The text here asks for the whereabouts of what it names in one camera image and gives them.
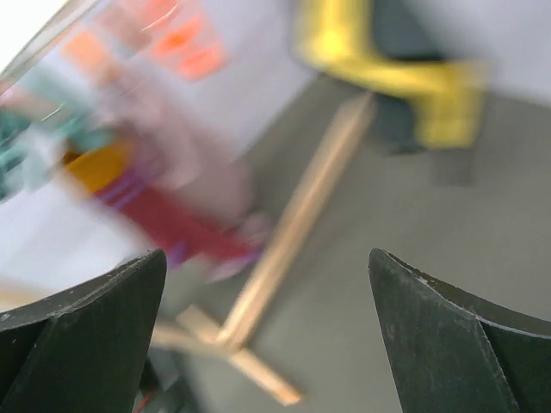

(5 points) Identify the black yellow sock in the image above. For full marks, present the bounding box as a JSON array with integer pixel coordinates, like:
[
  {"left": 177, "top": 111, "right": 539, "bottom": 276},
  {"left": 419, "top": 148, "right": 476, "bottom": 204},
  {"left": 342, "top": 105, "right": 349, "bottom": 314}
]
[{"left": 292, "top": 0, "right": 492, "bottom": 182}]

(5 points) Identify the pink sock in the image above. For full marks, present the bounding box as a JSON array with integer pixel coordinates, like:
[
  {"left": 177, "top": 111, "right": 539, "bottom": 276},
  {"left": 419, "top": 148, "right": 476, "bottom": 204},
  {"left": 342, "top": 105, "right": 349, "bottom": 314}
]
[{"left": 103, "top": 72, "right": 269, "bottom": 280}]

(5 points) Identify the teal plastic clip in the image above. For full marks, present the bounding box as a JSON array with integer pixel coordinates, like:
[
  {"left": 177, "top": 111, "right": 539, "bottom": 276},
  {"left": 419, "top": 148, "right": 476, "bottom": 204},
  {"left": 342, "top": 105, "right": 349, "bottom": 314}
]
[{"left": 1, "top": 70, "right": 114, "bottom": 201}]

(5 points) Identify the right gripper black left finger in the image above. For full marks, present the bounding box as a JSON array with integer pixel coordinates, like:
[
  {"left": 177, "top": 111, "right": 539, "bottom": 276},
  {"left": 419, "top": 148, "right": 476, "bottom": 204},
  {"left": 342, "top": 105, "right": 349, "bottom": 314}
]
[{"left": 1, "top": 250, "right": 166, "bottom": 413}]

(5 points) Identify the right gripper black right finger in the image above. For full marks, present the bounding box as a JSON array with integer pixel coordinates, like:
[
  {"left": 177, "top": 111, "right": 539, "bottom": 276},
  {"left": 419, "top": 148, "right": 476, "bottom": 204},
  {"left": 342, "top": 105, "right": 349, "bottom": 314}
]
[{"left": 368, "top": 249, "right": 550, "bottom": 412}]

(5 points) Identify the wooden hanger stand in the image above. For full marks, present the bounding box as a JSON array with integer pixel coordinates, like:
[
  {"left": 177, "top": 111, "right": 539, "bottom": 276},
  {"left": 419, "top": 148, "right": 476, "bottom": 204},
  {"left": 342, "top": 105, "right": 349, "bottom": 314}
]
[{"left": 151, "top": 92, "right": 375, "bottom": 406}]

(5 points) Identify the maroon orange striped sock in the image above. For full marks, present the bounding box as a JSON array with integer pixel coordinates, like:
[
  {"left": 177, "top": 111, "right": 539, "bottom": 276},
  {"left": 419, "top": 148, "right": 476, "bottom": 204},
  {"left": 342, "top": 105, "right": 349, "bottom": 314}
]
[{"left": 60, "top": 141, "right": 260, "bottom": 267}]

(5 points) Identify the orange plastic clip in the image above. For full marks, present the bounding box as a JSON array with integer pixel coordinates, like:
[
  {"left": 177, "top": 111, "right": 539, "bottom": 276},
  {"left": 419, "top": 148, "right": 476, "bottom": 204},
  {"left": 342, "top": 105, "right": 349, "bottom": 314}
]
[{"left": 150, "top": 12, "right": 227, "bottom": 81}]

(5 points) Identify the white round clip hanger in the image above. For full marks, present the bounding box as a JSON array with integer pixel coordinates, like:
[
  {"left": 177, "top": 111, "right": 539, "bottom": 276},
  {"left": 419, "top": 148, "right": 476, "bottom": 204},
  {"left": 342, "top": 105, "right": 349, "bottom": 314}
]
[{"left": 1, "top": 0, "right": 97, "bottom": 79}]

